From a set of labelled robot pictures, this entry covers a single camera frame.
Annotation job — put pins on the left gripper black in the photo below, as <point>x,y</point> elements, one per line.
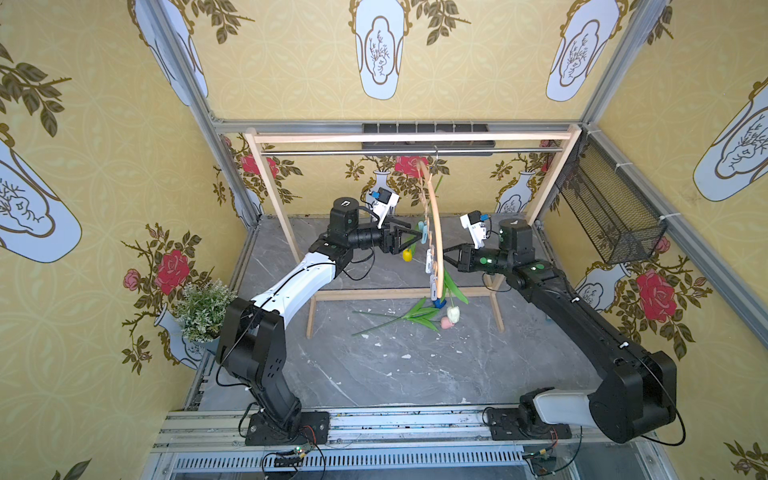
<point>395,239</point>

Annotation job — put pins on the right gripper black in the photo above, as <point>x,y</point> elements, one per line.
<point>464,258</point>

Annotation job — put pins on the yellow artificial tulip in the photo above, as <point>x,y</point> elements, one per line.
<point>409,251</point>

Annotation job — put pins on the curved wooden clip hanger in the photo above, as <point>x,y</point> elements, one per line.
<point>428,199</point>

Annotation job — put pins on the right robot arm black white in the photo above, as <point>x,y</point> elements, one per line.
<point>637,393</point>

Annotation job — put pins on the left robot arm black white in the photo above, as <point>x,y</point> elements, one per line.
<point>252,341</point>

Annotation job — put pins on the teal clothes peg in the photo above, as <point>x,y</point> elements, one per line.
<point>424,229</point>

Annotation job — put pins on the blue artificial tulip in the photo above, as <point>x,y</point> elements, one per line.
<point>423,310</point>

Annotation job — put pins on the pink artificial tulip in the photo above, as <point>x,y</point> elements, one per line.
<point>443,324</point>

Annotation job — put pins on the metal rack rod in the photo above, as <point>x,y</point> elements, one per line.
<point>415,151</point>

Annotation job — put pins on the potted white flower plant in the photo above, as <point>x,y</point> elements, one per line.
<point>200,313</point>

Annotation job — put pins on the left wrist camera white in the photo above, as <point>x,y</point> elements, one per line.
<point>384,201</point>

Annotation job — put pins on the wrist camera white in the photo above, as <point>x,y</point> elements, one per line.
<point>475,223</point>
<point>384,201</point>

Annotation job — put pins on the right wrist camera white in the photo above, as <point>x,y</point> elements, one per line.
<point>475,223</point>

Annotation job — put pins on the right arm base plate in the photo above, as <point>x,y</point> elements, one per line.
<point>521,424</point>

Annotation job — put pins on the black wire mesh basket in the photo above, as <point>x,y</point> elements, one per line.
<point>617,217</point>

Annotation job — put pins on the wooden clothes rack frame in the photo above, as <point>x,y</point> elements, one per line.
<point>408,293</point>

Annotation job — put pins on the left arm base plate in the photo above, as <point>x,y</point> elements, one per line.
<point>308,426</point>

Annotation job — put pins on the aluminium rail front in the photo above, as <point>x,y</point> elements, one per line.
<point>208,431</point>

